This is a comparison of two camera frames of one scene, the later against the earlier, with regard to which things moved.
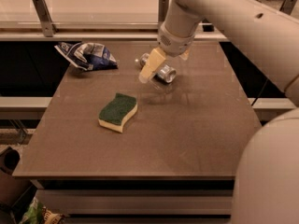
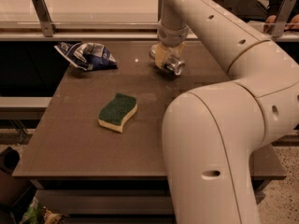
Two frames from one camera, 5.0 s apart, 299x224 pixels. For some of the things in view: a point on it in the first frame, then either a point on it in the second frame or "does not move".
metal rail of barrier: (101, 36) does not move
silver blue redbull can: (163, 73) → (171, 63)
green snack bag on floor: (37, 214) does not move
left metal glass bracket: (44, 16) does not move
